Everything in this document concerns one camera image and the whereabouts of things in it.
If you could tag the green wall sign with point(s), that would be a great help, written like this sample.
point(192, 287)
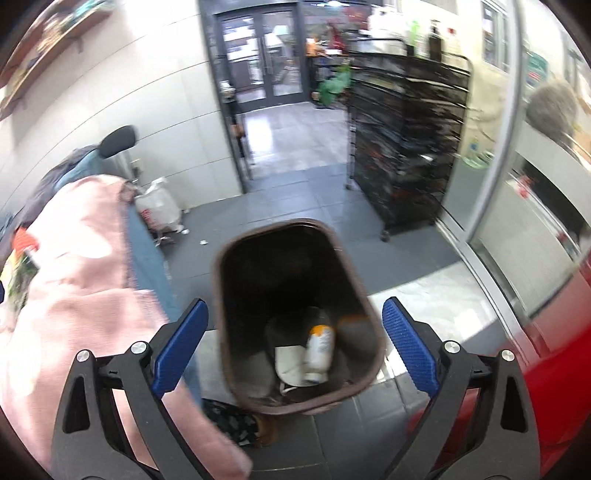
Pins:
point(537, 69)

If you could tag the green bottle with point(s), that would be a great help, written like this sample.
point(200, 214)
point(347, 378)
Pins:
point(414, 32)

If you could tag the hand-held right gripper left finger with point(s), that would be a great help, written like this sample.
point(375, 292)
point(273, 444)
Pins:
point(180, 350)

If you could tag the brown plastic trash bin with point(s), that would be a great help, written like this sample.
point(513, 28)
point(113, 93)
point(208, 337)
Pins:
point(231, 341)

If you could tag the pink polka dot blanket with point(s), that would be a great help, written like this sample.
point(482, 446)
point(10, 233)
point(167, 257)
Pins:
point(83, 286)

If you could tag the white bottle with orange label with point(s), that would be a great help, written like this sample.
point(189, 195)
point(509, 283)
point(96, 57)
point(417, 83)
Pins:
point(318, 350)

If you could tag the wooden wall shelf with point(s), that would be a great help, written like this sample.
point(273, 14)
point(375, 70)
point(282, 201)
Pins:
point(41, 50)

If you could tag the grey fluffy object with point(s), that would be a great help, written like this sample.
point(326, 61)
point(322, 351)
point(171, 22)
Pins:
point(551, 108)

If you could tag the green plastic bag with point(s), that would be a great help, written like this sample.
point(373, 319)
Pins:
point(333, 85)

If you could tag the light blue bed cover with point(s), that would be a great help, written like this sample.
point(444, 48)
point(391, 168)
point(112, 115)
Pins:
point(85, 161)

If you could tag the dark pump bottle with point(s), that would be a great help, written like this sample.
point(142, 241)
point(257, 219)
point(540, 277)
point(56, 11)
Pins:
point(435, 44)

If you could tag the white plastic bag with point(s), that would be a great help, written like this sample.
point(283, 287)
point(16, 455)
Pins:
point(157, 205)

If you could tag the blue bed sheet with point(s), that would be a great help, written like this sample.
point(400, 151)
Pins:
point(147, 258)

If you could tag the black round stool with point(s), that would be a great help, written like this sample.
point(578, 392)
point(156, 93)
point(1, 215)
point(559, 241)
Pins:
point(119, 140)

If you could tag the white crumpled paper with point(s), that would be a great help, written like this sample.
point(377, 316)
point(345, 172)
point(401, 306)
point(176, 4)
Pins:
point(290, 364)

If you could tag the person's patterned trouser leg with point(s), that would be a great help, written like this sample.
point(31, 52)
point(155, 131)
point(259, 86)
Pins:
point(226, 420)

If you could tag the orange foam fruit net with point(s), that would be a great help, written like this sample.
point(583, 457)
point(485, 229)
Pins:
point(22, 240)

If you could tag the glass double door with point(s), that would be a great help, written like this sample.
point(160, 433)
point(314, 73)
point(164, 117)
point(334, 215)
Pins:
point(263, 55)

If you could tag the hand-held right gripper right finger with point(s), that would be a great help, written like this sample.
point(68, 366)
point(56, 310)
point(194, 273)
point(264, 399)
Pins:
point(411, 346)

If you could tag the red cabinet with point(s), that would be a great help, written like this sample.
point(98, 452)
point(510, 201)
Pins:
point(554, 392)

